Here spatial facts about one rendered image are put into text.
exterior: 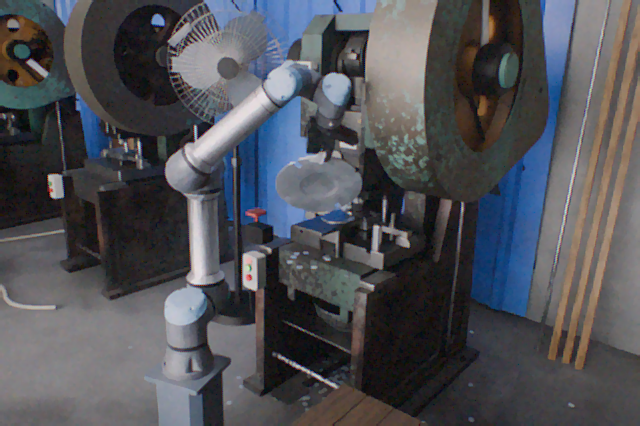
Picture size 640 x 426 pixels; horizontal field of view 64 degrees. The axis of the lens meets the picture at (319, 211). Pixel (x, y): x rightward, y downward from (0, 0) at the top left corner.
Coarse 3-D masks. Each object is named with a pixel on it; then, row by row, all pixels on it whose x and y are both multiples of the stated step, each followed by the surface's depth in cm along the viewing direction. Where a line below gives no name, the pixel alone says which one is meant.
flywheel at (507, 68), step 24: (480, 0) 157; (504, 0) 168; (480, 24) 160; (504, 24) 174; (480, 48) 153; (504, 48) 150; (456, 72) 155; (480, 72) 151; (504, 72) 150; (456, 96) 158; (480, 96) 178; (504, 96) 183; (456, 120) 162; (480, 120) 175; (504, 120) 182; (480, 144) 178
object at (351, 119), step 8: (344, 112) 185; (352, 112) 183; (360, 112) 182; (344, 120) 186; (352, 120) 184; (360, 120) 181; (352, 128) 185; (336, 144) 191; (344, 144) 188; (336, 152) 190; (344, 152) 189; (352, 152) 187; (352, 160) 187; (360, 168) 186; (368, 168) 187; (376, 168) 191; (368, 176) 188; (376, 176) 192; (368, 184) 189; (376, 184) 193
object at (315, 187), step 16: (304, 160) 162; (336, 160) 163; (288, 176) 169; (304, 176) 169; (320, 176) 170; (336, 176) 169; (352, 176) 169; (288, 192) 175; (304, 192) 176; (320, 192) 177; (336, 192) 176; (352, 192) 176; (304, 208) 183; (320, 208) 183; (336, 208) 183
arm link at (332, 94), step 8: (328, 80) 132; (336, 80) 132; (344, 80) 133; (320, 88) 133; (328, 88) 131; (336, 88) 131; (344, 88) 131; (320, 96) 134; (328, 96) 132; (336, 96) 131; (344, 96) 132; (320, 104) 136; (328, 104) 135; (336, 104) 134; (344, 104) 136; (320, 112) 139; (328, 112) 137; (336, 112) 137
